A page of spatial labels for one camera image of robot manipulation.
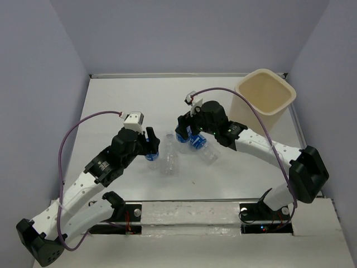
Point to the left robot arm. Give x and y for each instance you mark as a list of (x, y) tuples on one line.
[(47, 234)]

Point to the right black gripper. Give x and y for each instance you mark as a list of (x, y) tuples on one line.
[(186, 120)]

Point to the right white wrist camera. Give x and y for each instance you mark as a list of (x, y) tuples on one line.
[(194, 102)]

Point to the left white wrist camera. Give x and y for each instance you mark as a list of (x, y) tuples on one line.
[(133, 121)]

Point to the blue label bottle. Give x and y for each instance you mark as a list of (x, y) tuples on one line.
[(205, 150), (153, 161), (183, 145)]

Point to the beige plastic bin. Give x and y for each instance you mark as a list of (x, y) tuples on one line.
[(267, 96)]

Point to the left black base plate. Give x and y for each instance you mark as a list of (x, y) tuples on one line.
[(128, 223)]

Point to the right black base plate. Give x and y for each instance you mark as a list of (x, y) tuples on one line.
[(255, 221)]

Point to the clear bottle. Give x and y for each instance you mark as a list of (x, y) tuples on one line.
[(169, 161)]

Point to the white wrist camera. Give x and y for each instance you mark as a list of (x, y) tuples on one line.
[(133, 121), (194, 102)]

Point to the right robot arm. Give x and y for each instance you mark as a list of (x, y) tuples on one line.
[(305, 169)]

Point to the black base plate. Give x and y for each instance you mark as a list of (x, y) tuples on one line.
[(128, 223), (255, 221)]

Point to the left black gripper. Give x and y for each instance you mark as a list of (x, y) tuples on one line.
[(151, 146)]

